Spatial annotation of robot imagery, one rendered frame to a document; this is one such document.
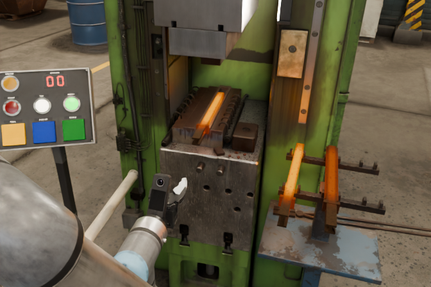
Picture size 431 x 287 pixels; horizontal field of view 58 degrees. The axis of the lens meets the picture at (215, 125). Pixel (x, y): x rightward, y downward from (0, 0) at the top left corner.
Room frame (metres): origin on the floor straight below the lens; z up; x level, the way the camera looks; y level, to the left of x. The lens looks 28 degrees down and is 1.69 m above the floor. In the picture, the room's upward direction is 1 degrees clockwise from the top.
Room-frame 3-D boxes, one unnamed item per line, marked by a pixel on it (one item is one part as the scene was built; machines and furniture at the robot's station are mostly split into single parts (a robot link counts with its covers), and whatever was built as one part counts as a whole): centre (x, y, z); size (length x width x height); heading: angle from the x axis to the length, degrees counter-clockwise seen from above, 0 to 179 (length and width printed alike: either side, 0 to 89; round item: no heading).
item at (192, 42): (1.48, 0.03, 1.32); 0.42 x 0.20 x 0.10; 168
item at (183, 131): (1.48, 0.03, 0.96); 0.42 x 0.20 x 0.09; 168
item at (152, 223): (0.73, 0.16, 0.98); 0.10 x 0.05 x 0.09; 78
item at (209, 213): (1.48, -0.03, 0.69); 0.56 x 0.38 x 0.45; 168
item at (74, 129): (1.21, 0.51, 1.01); 0.07 x 0.05 x 0.07; 103
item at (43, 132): (1.19, 0.61, 1.01); 0.07 x 0.05 x 0.07; 103
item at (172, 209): (0.81, 0.15, 0.97); 0.12 x 0.08 x 0.09; 168
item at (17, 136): (1.17, 0.70, 1.01); 0.07 x 0.05 x 0.07; 103
